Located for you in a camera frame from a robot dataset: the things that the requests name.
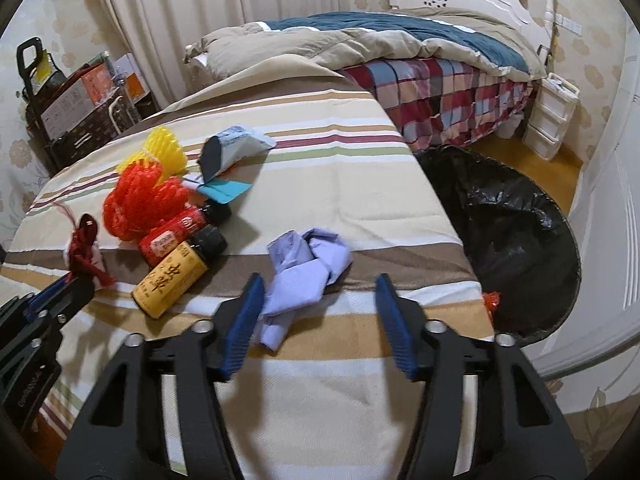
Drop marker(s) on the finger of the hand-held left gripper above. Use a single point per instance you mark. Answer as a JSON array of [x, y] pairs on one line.
[[42, 302], [75, 292]]

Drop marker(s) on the white panelled door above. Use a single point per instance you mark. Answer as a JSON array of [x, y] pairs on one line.
[[605, 210]]

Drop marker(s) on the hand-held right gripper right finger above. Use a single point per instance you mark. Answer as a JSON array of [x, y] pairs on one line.
[[395, 320]]

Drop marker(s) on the yellow ink bottle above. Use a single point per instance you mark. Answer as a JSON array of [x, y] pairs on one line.
[[167, 275]]

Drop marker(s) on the striped tablecloth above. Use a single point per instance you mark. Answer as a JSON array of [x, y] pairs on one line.
[[325, 160]]

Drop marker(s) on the white bucket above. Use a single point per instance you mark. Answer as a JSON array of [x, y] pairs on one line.
[[509, 127]]

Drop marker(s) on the yellow foam fruit net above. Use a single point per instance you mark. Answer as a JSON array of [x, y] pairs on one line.
[[165, 147]]

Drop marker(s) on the red foam fruit net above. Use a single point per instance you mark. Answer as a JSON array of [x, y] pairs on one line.
[[135, 200]]

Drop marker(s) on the bed with plaid sheet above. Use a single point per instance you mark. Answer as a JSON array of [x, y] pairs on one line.
[[320, 35]]

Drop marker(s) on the cardboard box with orange print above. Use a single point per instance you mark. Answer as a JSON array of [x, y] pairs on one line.
[[75, 97]]

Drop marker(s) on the teal paper scrap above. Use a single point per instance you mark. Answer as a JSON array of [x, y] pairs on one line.
[[225, 191]]

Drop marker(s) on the plaid bedsheet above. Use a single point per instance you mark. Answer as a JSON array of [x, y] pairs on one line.
[[440, 100]]

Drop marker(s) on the black hand trolley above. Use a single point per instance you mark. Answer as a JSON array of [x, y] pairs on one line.
[[27, 60]]

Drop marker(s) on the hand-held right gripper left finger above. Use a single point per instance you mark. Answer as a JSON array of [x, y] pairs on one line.
[[245, 315]]

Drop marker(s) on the red ink bottle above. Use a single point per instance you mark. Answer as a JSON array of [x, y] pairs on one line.
[[167, 235]]

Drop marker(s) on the white plastic drawer unit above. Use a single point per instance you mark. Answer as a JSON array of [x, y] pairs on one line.
[[550, 115]]

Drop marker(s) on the wall switch plate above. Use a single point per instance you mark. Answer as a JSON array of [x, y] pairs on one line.
[[569, 25]]

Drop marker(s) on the white blue powder sachet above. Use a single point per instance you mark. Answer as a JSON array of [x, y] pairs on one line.
[[230, 147]]

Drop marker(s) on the small red wrapper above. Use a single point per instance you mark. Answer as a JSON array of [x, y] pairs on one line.
[[491, 301]]

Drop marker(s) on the bin with black bag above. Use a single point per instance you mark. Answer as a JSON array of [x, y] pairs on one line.
[[500, 240]]

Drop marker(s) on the cream curtain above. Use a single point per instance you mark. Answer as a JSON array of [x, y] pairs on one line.
[[175, 10]]

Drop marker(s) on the white and orange box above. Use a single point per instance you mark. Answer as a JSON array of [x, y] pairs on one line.
[[131, 77]]

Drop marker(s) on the lilac paper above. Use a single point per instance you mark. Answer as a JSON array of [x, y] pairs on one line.
[[300, 270]]

